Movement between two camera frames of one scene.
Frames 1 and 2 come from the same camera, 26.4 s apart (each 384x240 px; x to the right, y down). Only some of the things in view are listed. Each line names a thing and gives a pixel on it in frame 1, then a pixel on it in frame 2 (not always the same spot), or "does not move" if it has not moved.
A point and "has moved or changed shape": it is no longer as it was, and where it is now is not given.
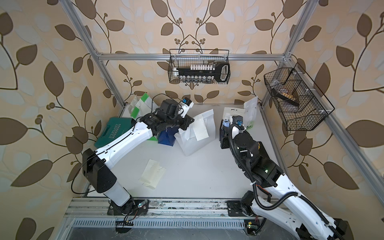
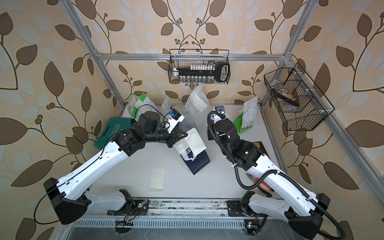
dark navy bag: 236,117 → 194,163
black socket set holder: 220,71 does not move
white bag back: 187,137 → 198,104
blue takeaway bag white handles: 167,137 has moved or changed shape
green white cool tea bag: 145,105 does not move
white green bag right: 250,108 does not move
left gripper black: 185,121 → 173,137
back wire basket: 199,66 does not move
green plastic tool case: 114,128 does not move
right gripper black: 225,144 → 214,126
